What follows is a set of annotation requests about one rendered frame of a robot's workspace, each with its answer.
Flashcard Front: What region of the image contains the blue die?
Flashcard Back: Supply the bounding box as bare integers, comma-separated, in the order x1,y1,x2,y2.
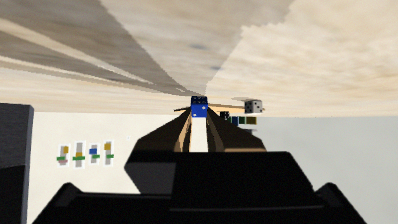
190,96,208,118

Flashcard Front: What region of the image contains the white die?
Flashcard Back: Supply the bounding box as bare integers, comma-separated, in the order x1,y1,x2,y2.
244,100,263,115

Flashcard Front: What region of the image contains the tan flat mat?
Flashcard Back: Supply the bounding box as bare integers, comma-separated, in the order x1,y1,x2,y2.
174,104,244,114

